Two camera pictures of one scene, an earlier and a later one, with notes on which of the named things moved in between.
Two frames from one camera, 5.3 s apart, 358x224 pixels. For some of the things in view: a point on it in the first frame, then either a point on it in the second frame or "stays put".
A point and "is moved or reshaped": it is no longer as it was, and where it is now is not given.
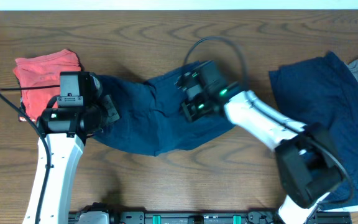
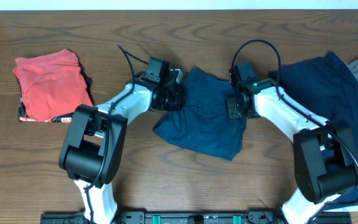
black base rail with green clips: x=219 y=217 stays put
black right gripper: x=189 y=112 -> x=232 y=112
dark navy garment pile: x=325 y=91 stays put
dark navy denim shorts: x=151 y=119 is moved or reshaped
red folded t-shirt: x=43 y=70 stays put
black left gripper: x=112 y=114 -> x=178 y=95
